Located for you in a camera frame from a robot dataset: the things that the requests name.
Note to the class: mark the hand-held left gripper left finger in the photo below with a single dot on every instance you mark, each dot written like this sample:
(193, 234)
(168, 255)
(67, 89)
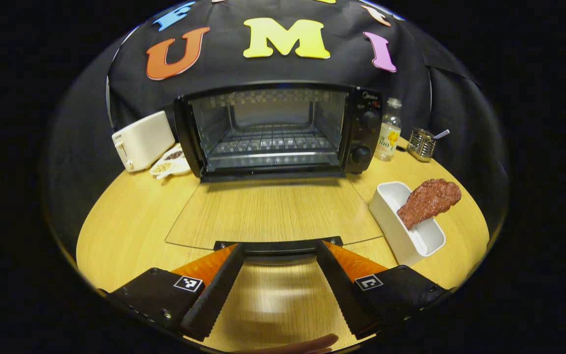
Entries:
(216, 295)

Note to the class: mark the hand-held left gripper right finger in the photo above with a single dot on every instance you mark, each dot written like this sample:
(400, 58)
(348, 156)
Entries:
(344, 295)

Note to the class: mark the brown meat steak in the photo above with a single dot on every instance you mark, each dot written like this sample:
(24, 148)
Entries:
(428, 201)

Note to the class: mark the black electric oven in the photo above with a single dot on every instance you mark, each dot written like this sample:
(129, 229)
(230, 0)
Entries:
(361, 128)

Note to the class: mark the white rectangular tray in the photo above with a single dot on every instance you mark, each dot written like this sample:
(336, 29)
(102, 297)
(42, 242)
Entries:
(393, 221)

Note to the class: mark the white divided seasoning dish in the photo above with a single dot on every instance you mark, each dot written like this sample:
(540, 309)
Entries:
(170, 164)

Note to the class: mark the clear glass bottle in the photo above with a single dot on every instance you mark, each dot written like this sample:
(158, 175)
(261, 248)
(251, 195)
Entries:
(387, 135)

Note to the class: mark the metal mesh holder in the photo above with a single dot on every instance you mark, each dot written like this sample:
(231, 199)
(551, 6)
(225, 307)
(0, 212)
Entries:
(419, 145)

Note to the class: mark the white toaster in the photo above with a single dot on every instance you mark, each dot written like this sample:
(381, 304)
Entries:
(143, 142)

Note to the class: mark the metal spoon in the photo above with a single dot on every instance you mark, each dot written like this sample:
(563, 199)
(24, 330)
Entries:
(441, 133)

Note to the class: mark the black backdrop cloth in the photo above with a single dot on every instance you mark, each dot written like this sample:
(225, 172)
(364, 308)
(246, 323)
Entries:
(224, 69)

